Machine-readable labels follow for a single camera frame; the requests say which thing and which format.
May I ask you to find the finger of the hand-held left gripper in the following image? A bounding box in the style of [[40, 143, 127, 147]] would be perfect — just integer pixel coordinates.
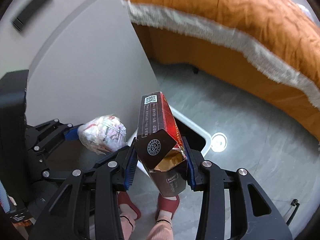
[[25, 119, 85, 150], [42, 145, 129, 182]]

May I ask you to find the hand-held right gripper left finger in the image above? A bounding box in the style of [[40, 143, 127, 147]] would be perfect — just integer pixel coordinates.
[[28, 145, 138, 240]]

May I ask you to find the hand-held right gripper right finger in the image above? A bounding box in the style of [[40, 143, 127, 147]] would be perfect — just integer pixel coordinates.
[[181, 136, 293, 240]]

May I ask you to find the white paper ball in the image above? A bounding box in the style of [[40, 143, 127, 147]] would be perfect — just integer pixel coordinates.
[[77, 115, 127, 155]]

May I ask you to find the white trash bin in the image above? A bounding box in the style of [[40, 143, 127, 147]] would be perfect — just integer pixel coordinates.
[[126, 106, 213, 173]]

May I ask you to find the dark red cigarette box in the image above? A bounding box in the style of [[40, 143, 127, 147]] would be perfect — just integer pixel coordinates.
[[134, 91, 188, 198]]

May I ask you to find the red slipper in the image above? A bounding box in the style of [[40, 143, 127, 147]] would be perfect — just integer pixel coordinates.
[[117, 191, 142, 220], [155, 194, 180, 220]]

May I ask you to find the round metal floor drain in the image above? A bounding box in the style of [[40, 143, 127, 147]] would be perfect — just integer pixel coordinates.
[[211, 133, 228, 152]]

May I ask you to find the person's left leg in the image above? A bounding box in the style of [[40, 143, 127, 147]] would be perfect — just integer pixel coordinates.
[[119, 204, 137, 240]]

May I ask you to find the person's leg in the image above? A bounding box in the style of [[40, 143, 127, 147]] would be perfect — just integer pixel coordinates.
[[147, 210, 174, 240], [119, 204, 137, 240]]

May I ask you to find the person's right leg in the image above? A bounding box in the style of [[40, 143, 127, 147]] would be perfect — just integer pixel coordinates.
[[147, 210, 174, 240]]

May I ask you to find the grey cabinet panel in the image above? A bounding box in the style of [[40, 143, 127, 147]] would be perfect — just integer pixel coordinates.
[[0, 0, 162, 140]]

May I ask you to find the orange bed frame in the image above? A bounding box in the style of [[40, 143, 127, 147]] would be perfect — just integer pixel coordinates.
[[132, 22, 320, 140]]

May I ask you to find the black recessed handle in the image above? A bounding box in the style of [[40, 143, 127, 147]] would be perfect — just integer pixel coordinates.
[[11, 0, 54, 30]]

